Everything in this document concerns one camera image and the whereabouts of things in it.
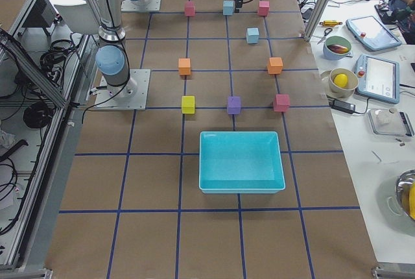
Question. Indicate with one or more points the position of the light blue block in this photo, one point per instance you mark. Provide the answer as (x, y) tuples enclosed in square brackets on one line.
[(228, 7), (252, 35)]

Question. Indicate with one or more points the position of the pink block left far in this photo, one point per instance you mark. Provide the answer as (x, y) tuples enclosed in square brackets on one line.
[(263, 8)]

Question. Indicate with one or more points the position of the pink block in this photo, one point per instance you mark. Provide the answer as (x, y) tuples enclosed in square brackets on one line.
[(263, 8), (189, 9), (281, 102)]

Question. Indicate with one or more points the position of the pink block left near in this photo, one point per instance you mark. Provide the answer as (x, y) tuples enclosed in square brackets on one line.
[(189, 9)]

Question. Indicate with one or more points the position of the orange block far side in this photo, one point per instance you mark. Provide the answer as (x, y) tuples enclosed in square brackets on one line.
[(275, 65)]

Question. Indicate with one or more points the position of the orange block near robot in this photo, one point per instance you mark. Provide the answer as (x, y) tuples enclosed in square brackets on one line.
[(184, 66)]

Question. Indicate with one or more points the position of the brass cylinder tool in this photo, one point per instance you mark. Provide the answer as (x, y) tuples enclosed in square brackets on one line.
[(330, 23)]

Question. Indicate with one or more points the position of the purple block right side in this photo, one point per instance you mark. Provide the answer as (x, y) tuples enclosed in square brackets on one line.
[(234, 105)]

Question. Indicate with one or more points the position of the pink block right far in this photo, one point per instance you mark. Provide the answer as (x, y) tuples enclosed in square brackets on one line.
[(281, 102)]

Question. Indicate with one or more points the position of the yellow foam block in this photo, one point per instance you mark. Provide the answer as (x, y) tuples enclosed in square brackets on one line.
[(188, 104)]

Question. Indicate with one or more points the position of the teach pendant upper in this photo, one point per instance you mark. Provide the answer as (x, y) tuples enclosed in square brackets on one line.
[(372, 33)]

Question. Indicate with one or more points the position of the teach pendant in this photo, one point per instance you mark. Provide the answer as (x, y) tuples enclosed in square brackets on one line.
[(378, 78), (372, 33)]

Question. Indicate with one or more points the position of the beige bowl with lemon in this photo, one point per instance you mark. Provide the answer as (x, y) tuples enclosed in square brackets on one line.
[(339, 83)]

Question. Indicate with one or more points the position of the black power adapter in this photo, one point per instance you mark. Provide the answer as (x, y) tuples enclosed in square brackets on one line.
[(342, 106)]

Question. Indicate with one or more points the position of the teach pendant lower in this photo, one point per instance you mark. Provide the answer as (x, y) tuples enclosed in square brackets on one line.
[(378, 78)]

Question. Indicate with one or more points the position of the cyan plastic tray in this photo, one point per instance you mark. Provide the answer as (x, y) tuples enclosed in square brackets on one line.
[(240, 162)]

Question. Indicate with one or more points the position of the white chair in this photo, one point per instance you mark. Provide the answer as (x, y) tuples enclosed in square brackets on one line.
[(77, 15)]

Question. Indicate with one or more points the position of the kitchen scale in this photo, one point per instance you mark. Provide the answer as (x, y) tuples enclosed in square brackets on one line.
[(390, 122)]

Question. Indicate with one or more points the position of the steel bowl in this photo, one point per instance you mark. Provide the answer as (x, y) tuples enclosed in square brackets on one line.
[(405, 193)]

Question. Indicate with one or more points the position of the black handled scissors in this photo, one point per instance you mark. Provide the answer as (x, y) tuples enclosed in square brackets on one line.
[(327, 31)]

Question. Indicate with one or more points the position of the aluminium frame post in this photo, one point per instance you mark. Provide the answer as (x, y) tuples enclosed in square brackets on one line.
[(319, 3)]

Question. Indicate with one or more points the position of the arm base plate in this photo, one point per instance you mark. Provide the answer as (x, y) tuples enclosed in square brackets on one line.
[(155, 0), (131, 97)]

